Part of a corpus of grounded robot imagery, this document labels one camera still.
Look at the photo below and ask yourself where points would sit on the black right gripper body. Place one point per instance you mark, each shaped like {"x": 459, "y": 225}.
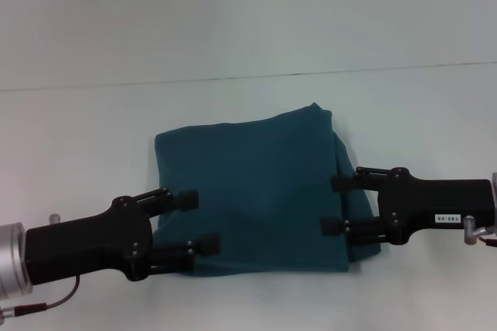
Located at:
{"x": 435, "y": 206}

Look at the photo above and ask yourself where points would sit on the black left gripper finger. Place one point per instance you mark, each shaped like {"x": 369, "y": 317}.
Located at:
{"x": 209, "y": 244}
{"x": 188, "y": 201}

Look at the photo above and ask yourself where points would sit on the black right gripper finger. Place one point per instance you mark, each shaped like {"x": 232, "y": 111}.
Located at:
{"x": 341, "y": 183}
{"x": 330, "y": 227}

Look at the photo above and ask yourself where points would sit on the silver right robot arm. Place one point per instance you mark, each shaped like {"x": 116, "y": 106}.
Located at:
{"x": 494, "y": 191}

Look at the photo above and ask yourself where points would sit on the blue shirt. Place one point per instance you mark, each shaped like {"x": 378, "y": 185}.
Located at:
{"x": 252, "y": 191}

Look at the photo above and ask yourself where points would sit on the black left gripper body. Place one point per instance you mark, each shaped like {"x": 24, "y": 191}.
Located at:
{"x": 85, "y": 247}

